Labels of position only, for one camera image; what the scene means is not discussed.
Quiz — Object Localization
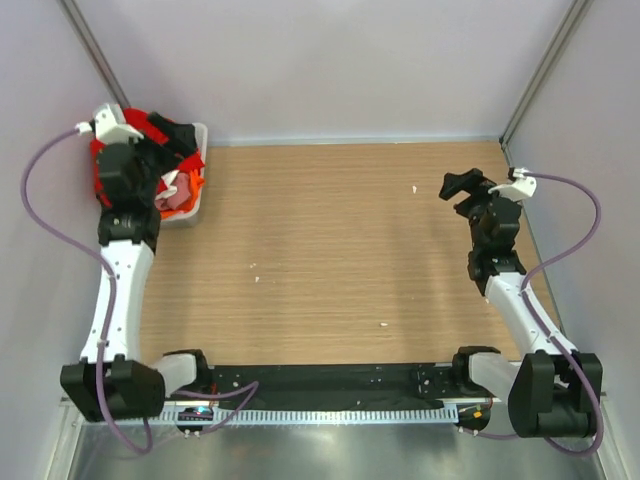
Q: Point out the red t-shirt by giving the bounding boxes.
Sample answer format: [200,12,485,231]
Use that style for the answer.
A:
[89,107,206,206]

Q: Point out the orange t-shirt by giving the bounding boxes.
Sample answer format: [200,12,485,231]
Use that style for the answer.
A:
[157,170,205,220]

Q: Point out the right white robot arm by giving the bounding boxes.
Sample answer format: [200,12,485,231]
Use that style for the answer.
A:
[439,168,604,443]

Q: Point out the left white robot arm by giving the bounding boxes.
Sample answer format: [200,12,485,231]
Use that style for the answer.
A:
[60,113,212,422]

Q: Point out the white laundry basket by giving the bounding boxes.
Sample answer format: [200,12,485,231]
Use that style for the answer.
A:
[156,123,208,228]

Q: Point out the pink t-shirt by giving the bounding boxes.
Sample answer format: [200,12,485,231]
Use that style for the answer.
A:
[155,170,192,211]

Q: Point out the white slotted cable duct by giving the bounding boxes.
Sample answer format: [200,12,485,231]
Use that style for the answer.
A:
[149,404,459,427]

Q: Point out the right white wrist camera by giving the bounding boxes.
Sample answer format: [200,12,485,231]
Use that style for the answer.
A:
[488,168,537,202]

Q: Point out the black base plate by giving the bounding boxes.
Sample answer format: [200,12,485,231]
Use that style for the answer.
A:
[164,362,501,412]

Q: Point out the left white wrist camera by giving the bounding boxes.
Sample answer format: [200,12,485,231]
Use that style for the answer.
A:
[75,103,144,145]

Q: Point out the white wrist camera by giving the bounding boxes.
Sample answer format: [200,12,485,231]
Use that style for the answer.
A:
[75,103,144,145]
[488,168,537,202]

